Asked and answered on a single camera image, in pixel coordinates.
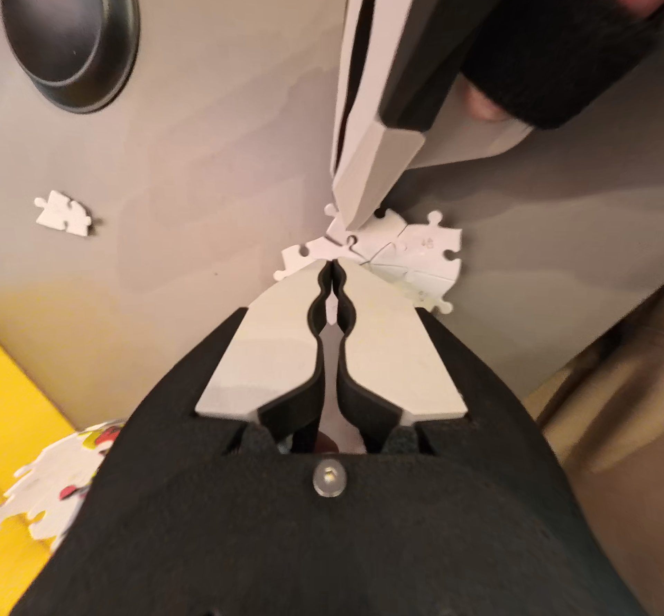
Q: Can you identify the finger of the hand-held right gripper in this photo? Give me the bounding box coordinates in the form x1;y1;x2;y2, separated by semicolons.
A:
333;0;432;234
330;0;386;182

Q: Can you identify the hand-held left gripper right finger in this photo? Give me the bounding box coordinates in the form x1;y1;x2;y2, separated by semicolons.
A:
333;257;469;452

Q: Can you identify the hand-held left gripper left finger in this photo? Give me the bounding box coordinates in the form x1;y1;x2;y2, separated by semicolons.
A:
194;258;333;442

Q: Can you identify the joined white puzzle pieces cluster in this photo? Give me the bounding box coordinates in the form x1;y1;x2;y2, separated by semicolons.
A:
273;203;463;316

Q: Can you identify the white puzzle piece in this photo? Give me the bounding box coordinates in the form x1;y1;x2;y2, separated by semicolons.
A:
34;190;94;237

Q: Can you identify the partly built colourful puzzle ball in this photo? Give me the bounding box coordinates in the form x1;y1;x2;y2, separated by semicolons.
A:
0;420;126;555

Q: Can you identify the yellow cardboard tray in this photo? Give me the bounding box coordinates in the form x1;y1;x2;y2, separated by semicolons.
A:
0;345;80;616

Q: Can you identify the black round display stand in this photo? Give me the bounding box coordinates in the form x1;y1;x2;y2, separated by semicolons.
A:
0;0;141;114

